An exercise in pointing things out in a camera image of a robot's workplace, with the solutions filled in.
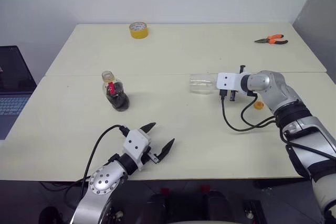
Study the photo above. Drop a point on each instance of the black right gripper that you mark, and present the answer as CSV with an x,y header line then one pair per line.
x,y
232,96

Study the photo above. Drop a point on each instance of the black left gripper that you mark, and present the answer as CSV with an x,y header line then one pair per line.
x,y
150,155

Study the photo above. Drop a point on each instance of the yellow bottle cap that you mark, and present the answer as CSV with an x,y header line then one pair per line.
x,y
258,106

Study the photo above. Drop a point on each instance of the clear plastic bottle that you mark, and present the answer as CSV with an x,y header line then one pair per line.
x,y
202,87

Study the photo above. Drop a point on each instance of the dark liquid plastic bottle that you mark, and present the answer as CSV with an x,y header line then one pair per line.
x,y
118,100

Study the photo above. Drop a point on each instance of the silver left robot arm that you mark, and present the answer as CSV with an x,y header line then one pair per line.
x,y
102,182

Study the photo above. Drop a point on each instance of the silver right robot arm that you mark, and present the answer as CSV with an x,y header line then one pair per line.
x,y
278,90

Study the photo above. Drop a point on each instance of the yellow tape roll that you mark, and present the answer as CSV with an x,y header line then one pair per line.
x,y
138,33

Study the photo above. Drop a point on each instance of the dark grey laptop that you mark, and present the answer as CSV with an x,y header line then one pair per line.
x,y
13,72

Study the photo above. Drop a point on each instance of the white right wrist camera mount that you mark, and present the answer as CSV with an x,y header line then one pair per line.
x,y
228,81

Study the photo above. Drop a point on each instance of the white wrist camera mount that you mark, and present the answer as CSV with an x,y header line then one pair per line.
x,y
228,81
135,142

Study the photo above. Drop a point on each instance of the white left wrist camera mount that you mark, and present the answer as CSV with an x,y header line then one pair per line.
x,y
135,142

